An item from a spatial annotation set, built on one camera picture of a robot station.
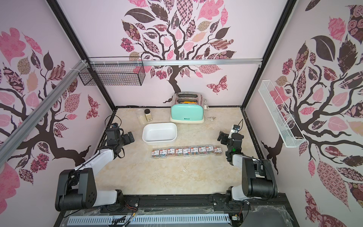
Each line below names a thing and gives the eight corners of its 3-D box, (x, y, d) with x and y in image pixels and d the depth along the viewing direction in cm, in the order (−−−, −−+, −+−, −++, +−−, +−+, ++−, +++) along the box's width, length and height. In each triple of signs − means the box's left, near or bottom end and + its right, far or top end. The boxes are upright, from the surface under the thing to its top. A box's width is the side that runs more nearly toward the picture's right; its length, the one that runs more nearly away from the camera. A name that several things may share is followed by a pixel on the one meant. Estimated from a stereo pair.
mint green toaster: (172, 124, 111) (170, 108, 98) (173, 104, 126) (172, 88, 113) (202, 123, 111) (204, 108, 97) (200, 103, 126) (202, 88, 113)
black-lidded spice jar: (146, 121, 113) (143, 113, 105) (147, 117, 116) (144, 109, 108) (151, 121, 113) (149, 113, 105) (152, 117, 116) (150, 108, 108)
